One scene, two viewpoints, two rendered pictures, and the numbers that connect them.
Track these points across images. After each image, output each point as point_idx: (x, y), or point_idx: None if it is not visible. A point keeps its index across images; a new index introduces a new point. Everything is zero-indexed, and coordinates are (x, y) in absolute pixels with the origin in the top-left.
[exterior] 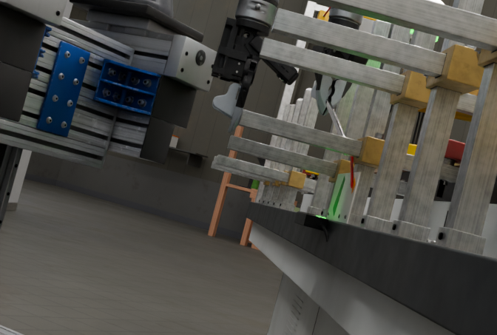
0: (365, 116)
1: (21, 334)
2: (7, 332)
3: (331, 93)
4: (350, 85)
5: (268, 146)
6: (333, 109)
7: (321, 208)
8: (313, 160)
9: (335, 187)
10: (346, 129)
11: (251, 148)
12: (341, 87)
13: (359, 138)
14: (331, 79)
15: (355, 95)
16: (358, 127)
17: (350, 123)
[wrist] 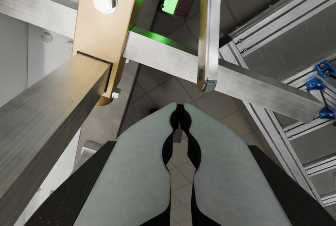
0: (1, 112)
1: (258, 122)
2: (266, 122)
3: (164, 161)
4: (49, 203)
5: (262, 80)
6: None
7: (89, 150)
8: (177, 47)
9: None
10: (80, 116)
11: (284, 85)
12: (122, 176)
13: (53, 77)
14: (205, 208)
15: (4, 224)
16: (47, 94)
17: (71, 105)
